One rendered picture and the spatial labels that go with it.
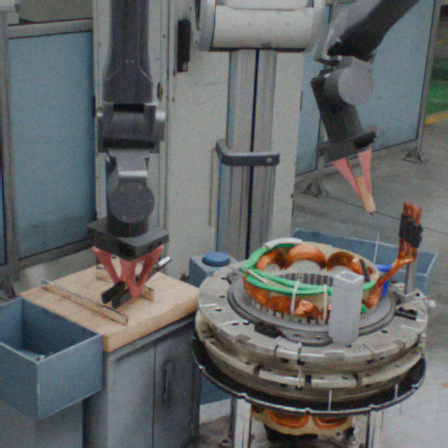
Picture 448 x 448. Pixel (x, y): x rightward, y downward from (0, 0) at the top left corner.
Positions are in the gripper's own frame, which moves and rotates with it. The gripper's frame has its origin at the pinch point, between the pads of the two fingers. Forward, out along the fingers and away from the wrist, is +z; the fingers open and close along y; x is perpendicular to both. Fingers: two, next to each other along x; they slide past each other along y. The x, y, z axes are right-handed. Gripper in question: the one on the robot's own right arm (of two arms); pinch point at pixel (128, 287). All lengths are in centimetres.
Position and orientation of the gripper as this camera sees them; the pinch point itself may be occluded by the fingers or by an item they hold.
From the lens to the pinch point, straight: 131.6
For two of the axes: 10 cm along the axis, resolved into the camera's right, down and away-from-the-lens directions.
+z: -0.3, 9.1, 4.1
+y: 7.7, 2.9, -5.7
